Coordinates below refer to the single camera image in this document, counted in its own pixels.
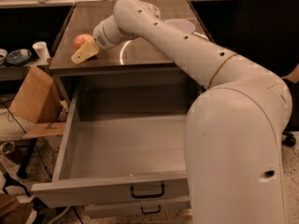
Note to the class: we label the black top drawer handle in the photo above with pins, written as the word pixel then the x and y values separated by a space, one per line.
pixel 147 191

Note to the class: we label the black stool leg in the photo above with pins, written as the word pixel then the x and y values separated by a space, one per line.
pixel 25 160

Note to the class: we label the white ceramic bowl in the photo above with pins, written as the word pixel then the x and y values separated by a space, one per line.
pixel 182 25

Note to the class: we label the brown cardboard box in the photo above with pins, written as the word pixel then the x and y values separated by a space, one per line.
pixel 38 101

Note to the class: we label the grey drawer cabinet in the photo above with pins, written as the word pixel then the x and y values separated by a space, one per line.
pixel 86 15

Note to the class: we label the white paper cup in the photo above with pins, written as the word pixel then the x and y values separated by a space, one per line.
pixel 41 50

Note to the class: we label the black lower drawer handle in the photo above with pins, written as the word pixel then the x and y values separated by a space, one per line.
pixel 151 210

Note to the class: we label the small bowl at left edge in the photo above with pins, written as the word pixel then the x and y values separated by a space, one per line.
pixel 3 55

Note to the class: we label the black office chair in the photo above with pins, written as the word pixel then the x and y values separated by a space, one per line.
pixel 267 32

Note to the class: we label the red-orange apple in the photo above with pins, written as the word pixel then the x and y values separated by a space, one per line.
pixel 81 39

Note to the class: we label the black drawer handle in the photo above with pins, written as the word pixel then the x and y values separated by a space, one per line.
pixel 151 210
pixel 147 191

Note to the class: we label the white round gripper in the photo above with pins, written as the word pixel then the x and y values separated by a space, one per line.
pixel 100 36

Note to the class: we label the dark blue plate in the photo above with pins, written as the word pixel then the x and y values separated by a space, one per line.
pixel 19 57

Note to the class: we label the open grey top drawer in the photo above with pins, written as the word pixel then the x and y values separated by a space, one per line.
pixel 121 132

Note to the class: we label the grey lower drawer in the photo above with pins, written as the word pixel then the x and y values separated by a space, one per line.
pixel 134 208

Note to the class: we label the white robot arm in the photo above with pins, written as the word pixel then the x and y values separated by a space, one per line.
pixel 233 130

